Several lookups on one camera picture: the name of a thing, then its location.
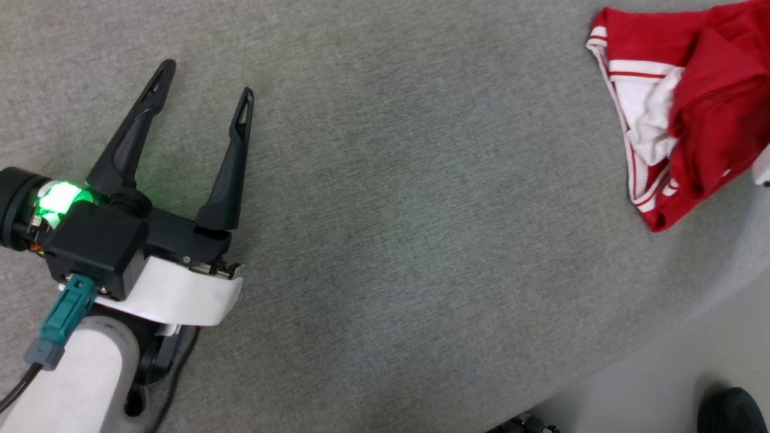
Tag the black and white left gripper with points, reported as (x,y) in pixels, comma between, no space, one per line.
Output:
(180,294)

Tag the red and white garment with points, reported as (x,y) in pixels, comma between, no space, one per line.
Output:
(722,102)

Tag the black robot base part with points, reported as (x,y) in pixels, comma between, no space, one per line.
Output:
(523,426)

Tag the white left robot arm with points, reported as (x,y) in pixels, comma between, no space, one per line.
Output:
(78,385)

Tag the black rounded shoe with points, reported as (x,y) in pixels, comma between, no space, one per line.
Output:
(731,415)

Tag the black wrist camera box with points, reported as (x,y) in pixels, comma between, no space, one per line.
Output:
(96,246)

